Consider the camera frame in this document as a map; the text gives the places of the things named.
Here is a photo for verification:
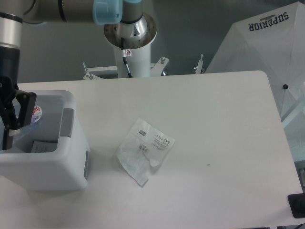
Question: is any white metal frame with bolts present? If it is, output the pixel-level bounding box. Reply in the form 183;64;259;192
82;54;205;80

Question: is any white plastic trash can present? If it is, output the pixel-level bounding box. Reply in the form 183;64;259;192
0;90;90;191

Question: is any clear plastic water bottle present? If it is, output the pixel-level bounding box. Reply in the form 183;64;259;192
13;105;43;144

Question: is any grey paper in trash can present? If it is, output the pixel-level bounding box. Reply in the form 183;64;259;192
31;141;57;153

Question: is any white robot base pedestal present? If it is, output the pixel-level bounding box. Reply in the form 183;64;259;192
104;13;157;78

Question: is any white superior umbrella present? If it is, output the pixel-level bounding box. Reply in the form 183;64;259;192
206;2;305;118

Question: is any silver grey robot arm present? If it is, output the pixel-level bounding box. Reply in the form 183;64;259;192
0;0;144;150

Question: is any black device at table edge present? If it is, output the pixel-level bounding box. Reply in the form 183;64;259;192
287;193;305;219

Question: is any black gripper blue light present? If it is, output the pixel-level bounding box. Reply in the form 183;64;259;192
0;46;37;150

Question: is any clear plastic bag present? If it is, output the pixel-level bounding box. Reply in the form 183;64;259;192
115;118;175;187

